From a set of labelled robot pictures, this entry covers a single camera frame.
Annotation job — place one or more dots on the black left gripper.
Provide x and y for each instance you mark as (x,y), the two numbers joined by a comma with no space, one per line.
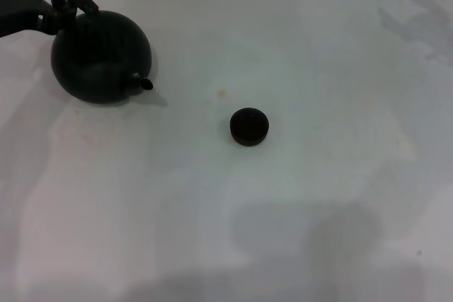
(17,8)

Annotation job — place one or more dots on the small dark brown teacup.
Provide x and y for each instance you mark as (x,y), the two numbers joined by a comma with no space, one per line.
(249,127)

